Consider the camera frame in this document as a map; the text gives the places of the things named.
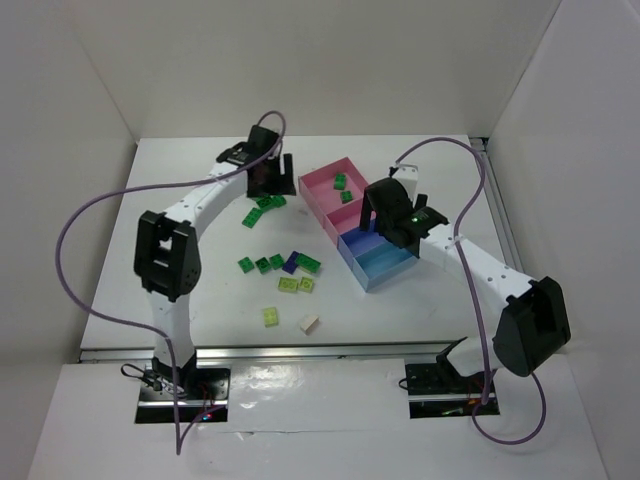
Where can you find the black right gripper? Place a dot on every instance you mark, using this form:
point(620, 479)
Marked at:
point(380, 215)

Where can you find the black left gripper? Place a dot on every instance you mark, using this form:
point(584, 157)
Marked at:
point(272, 185)

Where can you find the green square lego brick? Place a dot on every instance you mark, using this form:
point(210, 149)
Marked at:
point(276, 261)
point(263, 265)
point(246, 264)
point(279, 201)

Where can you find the green upside-down lego brick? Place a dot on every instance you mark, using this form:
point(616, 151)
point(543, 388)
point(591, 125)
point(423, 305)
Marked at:
point(265, 203)

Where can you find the green long lego brick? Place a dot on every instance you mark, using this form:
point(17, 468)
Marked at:
point(252, 218)
point(307, 264)

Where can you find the green rounded lego brick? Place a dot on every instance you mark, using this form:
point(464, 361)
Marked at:
point(345, 197)

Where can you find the green curved lego brick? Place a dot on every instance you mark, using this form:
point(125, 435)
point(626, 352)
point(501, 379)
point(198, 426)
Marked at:
point(340, 182)

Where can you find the lime green lego brick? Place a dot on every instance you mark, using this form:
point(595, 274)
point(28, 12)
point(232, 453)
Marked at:
point(270, 317)
point(306, 284)
point(287, 285)

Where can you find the beige lego brick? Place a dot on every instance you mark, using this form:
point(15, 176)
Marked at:
point(309, 323)

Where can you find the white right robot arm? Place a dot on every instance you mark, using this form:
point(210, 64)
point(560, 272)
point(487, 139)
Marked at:
point(410, 275)

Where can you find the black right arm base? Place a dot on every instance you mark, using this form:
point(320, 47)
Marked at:
point(440, 377)

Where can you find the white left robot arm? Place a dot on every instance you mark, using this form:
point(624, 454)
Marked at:
point(167, 258)

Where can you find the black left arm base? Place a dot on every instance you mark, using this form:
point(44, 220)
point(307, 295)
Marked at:
point(207, 387)

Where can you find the blue two-compartment tray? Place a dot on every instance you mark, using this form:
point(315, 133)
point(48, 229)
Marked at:
point(371, 258)

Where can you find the pink two-compartment tray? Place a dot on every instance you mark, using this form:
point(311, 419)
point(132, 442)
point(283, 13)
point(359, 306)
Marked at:
point(317, 190)

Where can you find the dark blue lego brick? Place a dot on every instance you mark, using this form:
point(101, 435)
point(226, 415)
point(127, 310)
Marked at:
point(290, 264)

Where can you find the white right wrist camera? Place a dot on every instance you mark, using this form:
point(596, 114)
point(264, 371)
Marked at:
point(407, 175)

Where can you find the aluminium side rail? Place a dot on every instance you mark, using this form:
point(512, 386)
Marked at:
point(497, 207)

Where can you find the aluminium front rail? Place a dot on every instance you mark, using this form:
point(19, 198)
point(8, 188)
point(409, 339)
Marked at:
point(279, 353)

